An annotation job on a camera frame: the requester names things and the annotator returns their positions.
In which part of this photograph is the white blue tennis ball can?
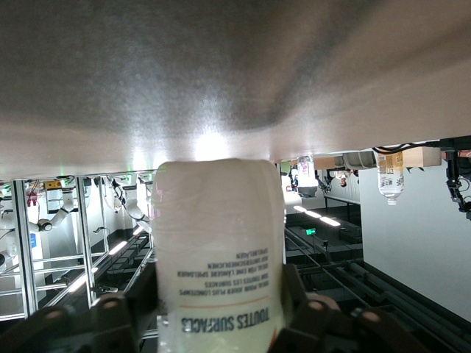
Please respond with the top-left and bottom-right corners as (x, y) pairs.
(150, 158), (287, 353)

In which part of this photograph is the aluminium cell frame upright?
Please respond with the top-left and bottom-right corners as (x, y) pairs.
(10, 179), (40, 319)
(75, 176), (99, 308)

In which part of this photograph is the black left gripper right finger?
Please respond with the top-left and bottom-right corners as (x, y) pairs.
(270, 263), (431, 353)

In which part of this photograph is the wooden block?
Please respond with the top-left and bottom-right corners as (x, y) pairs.
(403, 146), (442, 168)

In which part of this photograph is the black articulated holder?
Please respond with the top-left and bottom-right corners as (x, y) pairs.
(443, 150), (471, 221)

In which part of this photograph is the clear bottle yellow label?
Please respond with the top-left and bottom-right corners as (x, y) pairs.
(377, 152), (406, 207)

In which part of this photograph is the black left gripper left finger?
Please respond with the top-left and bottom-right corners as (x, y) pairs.
(0, 263), (161, 353)

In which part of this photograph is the white plastic bin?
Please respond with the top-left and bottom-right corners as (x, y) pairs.
(341, 152), (378, 171)

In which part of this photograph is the background person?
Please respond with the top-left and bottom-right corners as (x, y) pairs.
(333, 169), (353, 188)

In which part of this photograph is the black power adapter with cable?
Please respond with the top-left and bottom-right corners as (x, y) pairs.
(371, 135), (471, 156)

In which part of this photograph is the light wooden box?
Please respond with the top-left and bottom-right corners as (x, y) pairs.
(314, 157), (345, 171)

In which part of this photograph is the clear bottle purple label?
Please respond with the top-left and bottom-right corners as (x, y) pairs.
(296, 156), (319, 199)

